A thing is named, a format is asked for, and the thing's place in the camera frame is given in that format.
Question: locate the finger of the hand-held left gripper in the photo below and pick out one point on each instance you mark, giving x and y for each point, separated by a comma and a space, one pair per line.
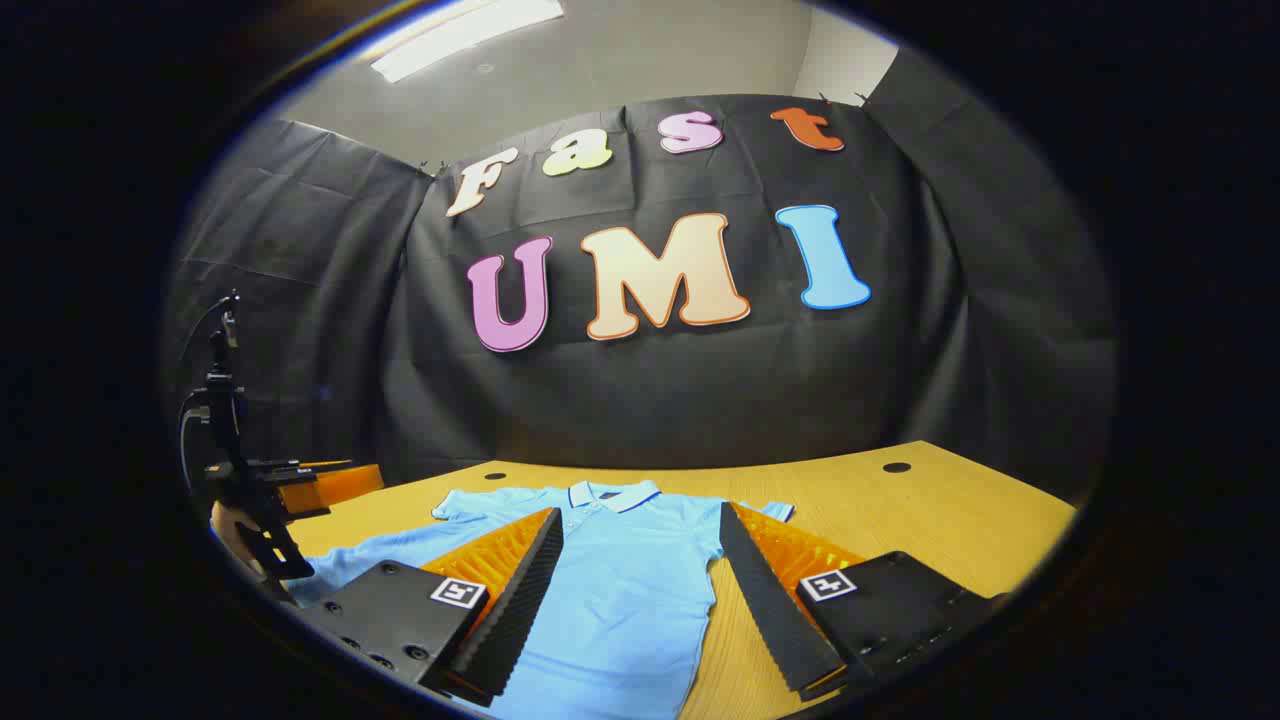
300, 468
340, 490

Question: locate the black backdrop cloth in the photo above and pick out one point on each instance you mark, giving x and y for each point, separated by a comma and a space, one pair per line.
700, 400

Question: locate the light blue T-shirt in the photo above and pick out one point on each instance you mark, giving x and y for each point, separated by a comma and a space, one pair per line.
630, 590

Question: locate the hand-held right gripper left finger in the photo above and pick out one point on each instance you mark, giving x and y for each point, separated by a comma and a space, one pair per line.
520, 610

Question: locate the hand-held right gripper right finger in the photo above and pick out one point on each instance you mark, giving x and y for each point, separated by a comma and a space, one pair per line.
770, 610

